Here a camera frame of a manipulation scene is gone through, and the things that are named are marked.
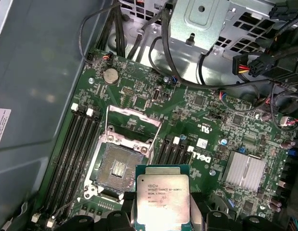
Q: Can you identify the metal socket cover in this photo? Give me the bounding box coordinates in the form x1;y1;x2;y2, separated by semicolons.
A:
105;104;163;154

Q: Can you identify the metal disk bay cage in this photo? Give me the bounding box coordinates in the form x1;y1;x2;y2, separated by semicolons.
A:
119;0;286;63

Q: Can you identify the black PC case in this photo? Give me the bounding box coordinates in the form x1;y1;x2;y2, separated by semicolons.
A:
0;0;298;231

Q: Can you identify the CPU socket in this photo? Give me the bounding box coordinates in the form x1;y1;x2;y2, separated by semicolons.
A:
83;125;155;204

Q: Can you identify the thin black fan cable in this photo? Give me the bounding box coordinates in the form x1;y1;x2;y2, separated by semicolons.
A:
78;2;122;65

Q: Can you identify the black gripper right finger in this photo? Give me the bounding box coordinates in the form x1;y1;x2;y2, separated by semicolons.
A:
189;192;278;231

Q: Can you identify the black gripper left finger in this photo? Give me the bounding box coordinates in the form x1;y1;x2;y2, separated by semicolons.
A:
63;191;138;231

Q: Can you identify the green motherboard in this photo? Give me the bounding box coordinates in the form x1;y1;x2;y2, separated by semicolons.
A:
35;48;298;231

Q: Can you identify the silver coin cell battery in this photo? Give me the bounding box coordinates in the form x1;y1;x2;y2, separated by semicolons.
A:
102;68;120;85

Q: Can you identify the internal USB port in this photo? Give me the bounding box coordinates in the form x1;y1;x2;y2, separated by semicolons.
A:
151;88;161;103

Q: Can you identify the metal locking lever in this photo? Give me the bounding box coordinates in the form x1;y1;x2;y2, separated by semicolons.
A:
52;191;88;216

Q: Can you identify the black power connector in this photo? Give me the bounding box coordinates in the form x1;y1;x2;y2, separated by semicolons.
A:
232;52;278;79

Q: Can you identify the silver chipset heatsink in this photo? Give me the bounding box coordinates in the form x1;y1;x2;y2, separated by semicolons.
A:
222;151;266;193

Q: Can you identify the silver CPU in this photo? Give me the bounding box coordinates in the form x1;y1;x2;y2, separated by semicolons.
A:
135;165;191;231

